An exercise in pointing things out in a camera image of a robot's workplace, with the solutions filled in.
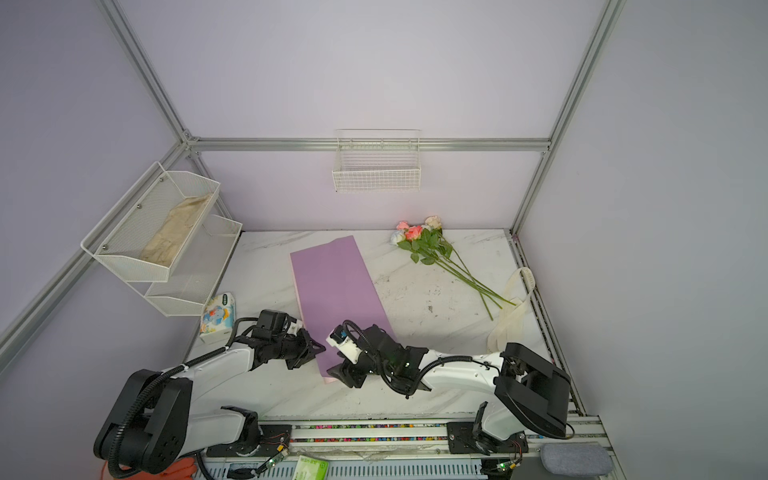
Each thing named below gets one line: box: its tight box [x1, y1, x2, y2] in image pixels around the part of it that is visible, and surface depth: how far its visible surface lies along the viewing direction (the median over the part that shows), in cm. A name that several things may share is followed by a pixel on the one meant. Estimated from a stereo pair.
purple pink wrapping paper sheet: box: [290, 235, 394, 384], surface depth 104 cm
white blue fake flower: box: [390, 230, 404, 246], surface depth 114 cm
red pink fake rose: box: [405, 225, 494, 321], surface depth 116 cm
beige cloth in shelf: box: [140, 193, 212, 267], surface depth 81 cm
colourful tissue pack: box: [200, 293, 236, 345], surface depth 91 cm
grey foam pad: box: [540, 442, 613, 477], surface depth 70 cm
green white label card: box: [292, 455, 329, 480], surface depth 69 cm
